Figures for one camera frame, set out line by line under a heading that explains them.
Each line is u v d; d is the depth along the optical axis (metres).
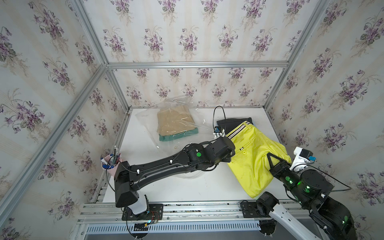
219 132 0.60
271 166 0.57
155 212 0.72
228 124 1.00
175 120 0.99
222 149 0.47
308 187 0.41
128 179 0.40
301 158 0.51
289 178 0.49
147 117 1.12
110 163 0.82
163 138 0.98
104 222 0.72
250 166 0.65
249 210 0.73
